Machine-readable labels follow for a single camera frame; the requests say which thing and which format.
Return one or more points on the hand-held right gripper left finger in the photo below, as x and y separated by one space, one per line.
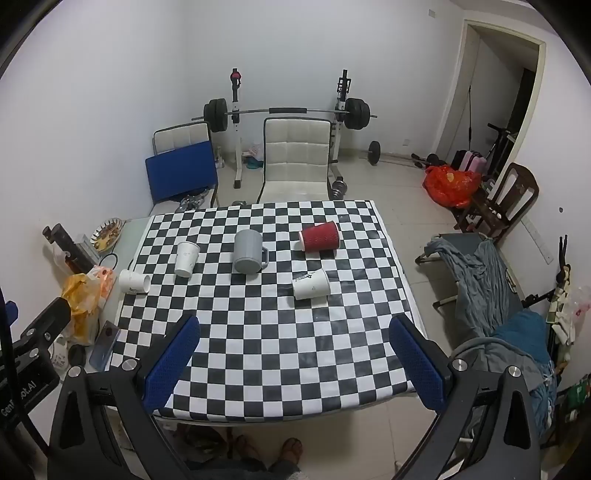
173 364

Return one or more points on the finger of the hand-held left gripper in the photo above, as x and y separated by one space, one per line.
46 319

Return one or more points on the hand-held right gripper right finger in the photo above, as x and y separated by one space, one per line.
418 364

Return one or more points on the small white paper cup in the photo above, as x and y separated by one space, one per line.
133 281

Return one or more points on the tall white paper cup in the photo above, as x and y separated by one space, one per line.
186 258

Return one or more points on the white paper cup green print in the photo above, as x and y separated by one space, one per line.
310 284

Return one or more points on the red ribbed paper cup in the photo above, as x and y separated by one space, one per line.
320 237

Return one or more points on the orange plastic bag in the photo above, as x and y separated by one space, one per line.
82 304

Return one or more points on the dark smartphone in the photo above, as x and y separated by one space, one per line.
104 346

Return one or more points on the black clamp stand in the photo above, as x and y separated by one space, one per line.
62 247

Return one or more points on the clear plastic box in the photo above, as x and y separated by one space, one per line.
85 244

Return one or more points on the grey garment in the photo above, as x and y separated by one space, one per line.
478 281

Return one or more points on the black white checkered tablecloth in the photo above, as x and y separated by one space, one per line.
272 332

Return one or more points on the plate with food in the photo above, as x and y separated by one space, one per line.
107 233

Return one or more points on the teal garment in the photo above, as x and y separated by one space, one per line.
524 346

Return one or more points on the person's foot in sandal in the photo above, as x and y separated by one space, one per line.
288 452
244 447

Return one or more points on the folding cot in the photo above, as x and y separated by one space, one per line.
461 244

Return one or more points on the grey plastic mug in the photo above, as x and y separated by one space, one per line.
248 253

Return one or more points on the chrome metal fitting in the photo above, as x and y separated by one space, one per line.
194 201

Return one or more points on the black pliers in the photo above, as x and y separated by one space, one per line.
563 256

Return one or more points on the red plastic bag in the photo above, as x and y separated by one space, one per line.
451 184

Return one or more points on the dark wooden chair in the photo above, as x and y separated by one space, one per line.
503 198

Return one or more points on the chrome dumbbell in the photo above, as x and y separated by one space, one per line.
339 188

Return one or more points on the blue board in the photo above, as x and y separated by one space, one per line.
182 170

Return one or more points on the pink suitcase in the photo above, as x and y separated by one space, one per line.
471 161

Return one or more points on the small barbell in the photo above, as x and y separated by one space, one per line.
375 152

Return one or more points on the black exercise machine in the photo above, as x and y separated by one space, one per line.
501 147

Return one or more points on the white barbell rack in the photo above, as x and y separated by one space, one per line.
237 138

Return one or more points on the white padded chair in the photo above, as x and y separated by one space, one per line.
295 161

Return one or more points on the barbell with black plates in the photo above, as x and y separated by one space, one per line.
288 110

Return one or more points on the white wall ruler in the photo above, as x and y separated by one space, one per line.
538 240

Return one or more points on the white chair with black frame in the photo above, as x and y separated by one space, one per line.
182 134

